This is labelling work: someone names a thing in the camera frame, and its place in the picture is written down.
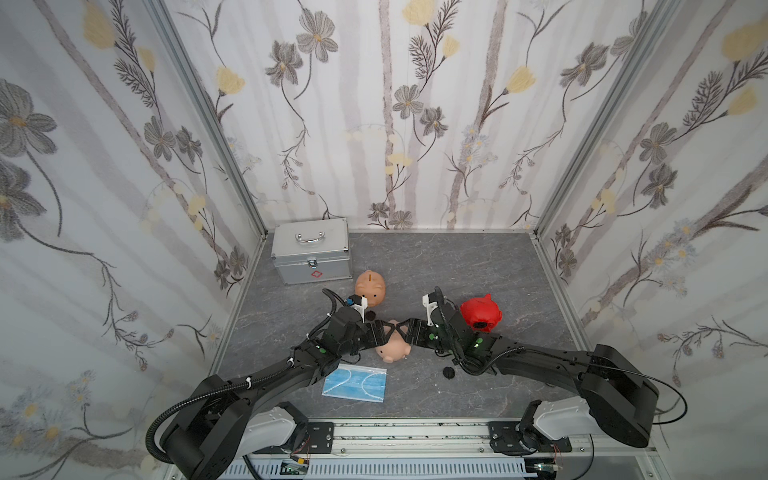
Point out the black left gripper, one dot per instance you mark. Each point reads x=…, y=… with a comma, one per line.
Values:
x=366, y=335

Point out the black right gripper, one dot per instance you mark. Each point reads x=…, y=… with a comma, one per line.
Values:
x=428, y=333

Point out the pink piggy bank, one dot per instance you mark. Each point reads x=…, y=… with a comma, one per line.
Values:
x=396, y=348

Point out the tan piggy bank front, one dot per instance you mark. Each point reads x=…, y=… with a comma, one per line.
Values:
x=371, y=286

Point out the red piggy bank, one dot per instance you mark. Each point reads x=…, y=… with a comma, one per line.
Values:
x=481, y=313

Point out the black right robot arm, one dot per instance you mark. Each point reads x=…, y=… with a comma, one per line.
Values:
x=619, y=398

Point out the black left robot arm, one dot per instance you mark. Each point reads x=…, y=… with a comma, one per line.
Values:
x=201, y=435

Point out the blue surgical face mask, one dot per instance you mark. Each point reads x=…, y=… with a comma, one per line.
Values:
x=359, y=383

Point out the silver metal first aid case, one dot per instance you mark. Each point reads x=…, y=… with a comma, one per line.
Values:
x=312, y=251

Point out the small green circuit board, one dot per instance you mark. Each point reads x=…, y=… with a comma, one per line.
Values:
x=294, y=467

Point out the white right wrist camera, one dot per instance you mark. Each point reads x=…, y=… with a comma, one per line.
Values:
x=432, y=303

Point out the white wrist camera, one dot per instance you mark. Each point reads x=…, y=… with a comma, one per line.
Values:
x=432, y=303
x=358, y=303

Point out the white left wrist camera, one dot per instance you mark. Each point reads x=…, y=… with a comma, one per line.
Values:
x=358, y=303

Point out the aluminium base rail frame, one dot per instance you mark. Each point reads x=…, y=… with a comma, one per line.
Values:
x=448, y=449

